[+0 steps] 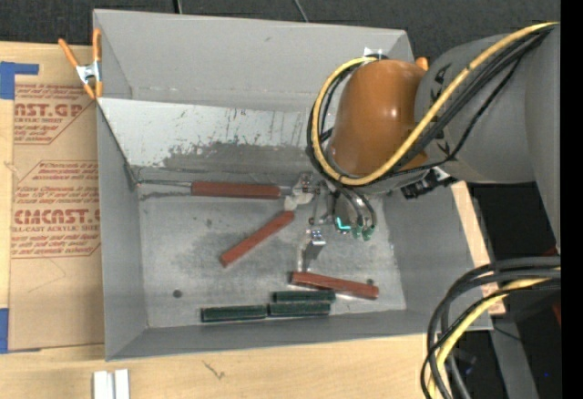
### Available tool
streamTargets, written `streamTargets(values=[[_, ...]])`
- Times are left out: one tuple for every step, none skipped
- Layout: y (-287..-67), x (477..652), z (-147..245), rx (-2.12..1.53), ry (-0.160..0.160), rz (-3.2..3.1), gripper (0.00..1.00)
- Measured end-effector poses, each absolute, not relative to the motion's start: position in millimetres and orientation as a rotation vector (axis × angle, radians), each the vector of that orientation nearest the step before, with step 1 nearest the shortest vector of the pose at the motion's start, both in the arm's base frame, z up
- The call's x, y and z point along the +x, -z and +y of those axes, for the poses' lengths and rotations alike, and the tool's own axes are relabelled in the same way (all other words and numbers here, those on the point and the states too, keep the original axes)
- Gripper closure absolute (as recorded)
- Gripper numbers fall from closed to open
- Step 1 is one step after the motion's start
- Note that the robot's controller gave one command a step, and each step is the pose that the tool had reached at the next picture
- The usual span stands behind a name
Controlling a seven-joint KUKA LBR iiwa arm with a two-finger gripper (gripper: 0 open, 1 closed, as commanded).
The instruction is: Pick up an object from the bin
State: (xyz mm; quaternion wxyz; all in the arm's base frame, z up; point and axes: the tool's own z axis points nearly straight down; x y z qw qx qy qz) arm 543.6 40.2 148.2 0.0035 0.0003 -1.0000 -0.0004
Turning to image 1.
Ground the red-brown flat block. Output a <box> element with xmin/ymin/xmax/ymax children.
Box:
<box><xmin>189</xmin><ymin>179</ymin><xmax>283</xmax><ymax>200</ymax></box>
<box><xmin>219</xmin><ymin>210</ymin><xmax>296</xmax><ymax>270</ymax></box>
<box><xmin>289</xmin><ymin>271</ymin><xmax>381</xmax><ymax>302</ymax></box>

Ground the black cylinder on white bracket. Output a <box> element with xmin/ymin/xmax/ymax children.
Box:
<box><xmin>399</xmin><ymin>167</ymin><xmax>458</xmax><ymax>201</ymax></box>

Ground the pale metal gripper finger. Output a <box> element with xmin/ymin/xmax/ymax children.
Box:
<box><xmin>282</xmin><ymin>173</ymin><xmax>321</xmax><ymax>210</ymax></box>
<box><xmin>298</xmin><ymin>227</ymin><xmax>329</xmax><ymax>271</ymax></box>

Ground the dark green flat block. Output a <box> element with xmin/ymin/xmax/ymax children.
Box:
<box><xmin>271</xmin><ymin>289</ymin><xmax>337</xmax><ymax>304</ymax></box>
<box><xmin>268</xmin><ymin>301</ymin><xmax>332</xmax><ymax>318</ymax></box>
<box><xmin>199</xmin><ymin>303</ymin><xmax>269</xmax><ymax>324</ymax></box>

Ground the brown cardboard board red print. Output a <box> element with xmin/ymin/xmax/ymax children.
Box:
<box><xmin>0</xmin><ymin>40</ymin><xmax>107</xmax><ymax>353</ymax></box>

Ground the grey metal bin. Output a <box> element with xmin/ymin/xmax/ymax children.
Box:
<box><xmin>91</xmin><ymin>8</ymin><xmax>495</xmax><ymax>363</ymax></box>

